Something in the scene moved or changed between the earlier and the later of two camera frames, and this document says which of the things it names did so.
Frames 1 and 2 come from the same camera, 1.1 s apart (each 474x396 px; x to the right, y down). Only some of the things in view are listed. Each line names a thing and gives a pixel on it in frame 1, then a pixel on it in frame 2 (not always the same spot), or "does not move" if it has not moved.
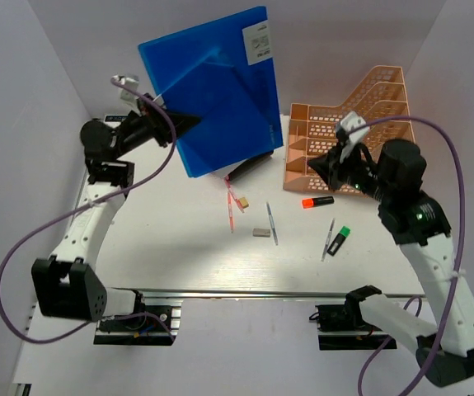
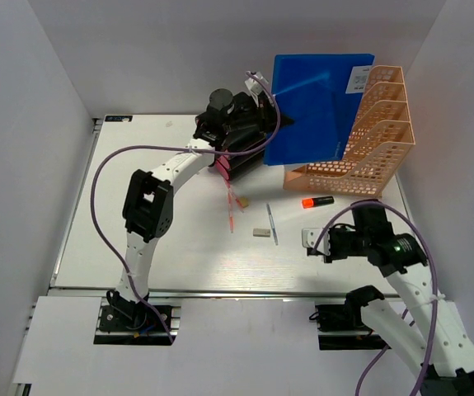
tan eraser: x=243 y=202 does not move
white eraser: x=258 y=232 does not move
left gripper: x=155 y=125 to x=266 y=115
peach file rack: x=378 y=97 does not move
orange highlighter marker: x=308 y=203 does not move
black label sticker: x=114 y=119 does not move
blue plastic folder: x=222 y=73 to x=321 y=94
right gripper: x=322 y=166 to x=334 y=256
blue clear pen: x=272 y=223 does not move
